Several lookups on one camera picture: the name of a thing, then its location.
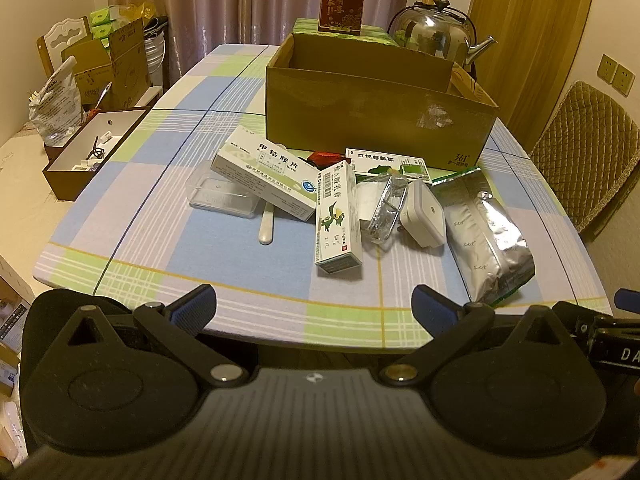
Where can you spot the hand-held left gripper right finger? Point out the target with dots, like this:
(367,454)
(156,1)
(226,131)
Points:
(432,310)

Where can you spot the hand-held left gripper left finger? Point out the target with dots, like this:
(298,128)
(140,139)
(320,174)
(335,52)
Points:
(192,306)

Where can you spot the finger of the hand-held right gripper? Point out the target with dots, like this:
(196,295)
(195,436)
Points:
(575,317)
(629,300)

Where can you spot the silver foil bag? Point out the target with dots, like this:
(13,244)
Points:
(485,240)

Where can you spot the white plug adapter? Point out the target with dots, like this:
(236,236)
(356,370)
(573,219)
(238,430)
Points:
(422,212)

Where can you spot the white plastic spoon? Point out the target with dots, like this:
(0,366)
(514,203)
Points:
(266,227)

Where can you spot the clear plastic case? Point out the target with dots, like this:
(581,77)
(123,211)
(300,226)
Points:
(215,195)

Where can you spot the white packet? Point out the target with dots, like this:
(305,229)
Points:
(367,200)

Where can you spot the narrow white green ointment box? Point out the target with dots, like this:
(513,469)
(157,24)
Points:
(337,220)

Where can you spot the large white medicine box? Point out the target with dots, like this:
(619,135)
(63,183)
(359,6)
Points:
(260,170)

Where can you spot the green and white medicine box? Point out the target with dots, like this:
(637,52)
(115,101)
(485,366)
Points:
(385,162)

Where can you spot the red candy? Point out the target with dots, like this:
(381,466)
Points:
(322,158)

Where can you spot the large cardboard box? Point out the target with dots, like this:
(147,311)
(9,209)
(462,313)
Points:
(370,110)

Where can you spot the quilted chair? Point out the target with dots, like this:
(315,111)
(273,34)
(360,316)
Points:
(585,155)

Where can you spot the brown tray box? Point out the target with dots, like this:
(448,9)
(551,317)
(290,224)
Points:
(65,180)

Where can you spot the crumpled printed plastic bag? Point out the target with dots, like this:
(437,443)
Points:
(55,105)

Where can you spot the open brown shipping carton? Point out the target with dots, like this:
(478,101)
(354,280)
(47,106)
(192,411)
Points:
(125,65)

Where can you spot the stainless steel kettle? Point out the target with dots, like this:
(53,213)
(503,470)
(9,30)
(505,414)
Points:
(430,30)

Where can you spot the wooden door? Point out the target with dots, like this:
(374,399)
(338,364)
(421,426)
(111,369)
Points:
(530,30)

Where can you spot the stack of green boxes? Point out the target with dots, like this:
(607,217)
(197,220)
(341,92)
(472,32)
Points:
(105,20)

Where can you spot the yellow plastic bag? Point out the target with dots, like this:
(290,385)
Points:
(137,11)

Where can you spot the white carved chair back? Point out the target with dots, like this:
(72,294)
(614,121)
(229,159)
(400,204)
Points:
(65,32)

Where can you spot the beige curtain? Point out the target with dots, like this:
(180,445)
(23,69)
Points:
(240,0)

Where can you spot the red tea box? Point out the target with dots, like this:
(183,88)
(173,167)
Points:
(342,2)

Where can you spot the wall socket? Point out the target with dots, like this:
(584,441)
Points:
(607,69)
(625,80)

